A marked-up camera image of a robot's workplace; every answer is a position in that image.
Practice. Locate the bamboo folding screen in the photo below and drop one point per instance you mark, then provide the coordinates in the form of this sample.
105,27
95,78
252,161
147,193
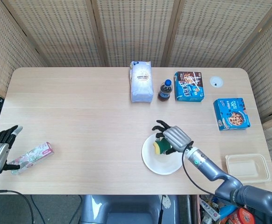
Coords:
136,30

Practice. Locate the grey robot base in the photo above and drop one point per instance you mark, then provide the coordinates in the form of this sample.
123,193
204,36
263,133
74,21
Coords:
126,206

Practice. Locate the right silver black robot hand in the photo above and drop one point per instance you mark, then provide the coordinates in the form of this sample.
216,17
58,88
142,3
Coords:
176,137

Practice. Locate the beige plastic food container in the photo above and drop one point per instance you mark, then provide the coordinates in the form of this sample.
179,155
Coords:
245,168

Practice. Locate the white perforated bracket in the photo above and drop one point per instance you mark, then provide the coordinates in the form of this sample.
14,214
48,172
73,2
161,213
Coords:
166,202

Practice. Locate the blue chocolate chip cookie box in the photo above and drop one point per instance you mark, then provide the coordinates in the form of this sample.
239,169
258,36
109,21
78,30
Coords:
231,114

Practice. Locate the floral tissue box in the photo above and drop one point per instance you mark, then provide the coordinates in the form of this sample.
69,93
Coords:
30,157

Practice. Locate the blue chocolate stick biscuit box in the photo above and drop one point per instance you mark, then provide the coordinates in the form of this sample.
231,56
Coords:
189,87

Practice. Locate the green yellow sponge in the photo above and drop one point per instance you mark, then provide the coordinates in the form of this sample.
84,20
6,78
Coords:
162,146

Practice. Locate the cola bottle with blue cap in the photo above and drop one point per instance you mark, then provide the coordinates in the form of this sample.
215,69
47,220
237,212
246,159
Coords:
165,92

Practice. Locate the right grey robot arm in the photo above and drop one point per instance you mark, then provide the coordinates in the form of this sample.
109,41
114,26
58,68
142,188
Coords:
208,165

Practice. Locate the crate of assorted clutter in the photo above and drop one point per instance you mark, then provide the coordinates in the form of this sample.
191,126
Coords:
229,213

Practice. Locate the white flour bag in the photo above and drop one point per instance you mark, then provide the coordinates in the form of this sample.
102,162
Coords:
141,86

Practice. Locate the white round plate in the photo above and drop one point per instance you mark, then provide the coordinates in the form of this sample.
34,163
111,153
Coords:
159,164

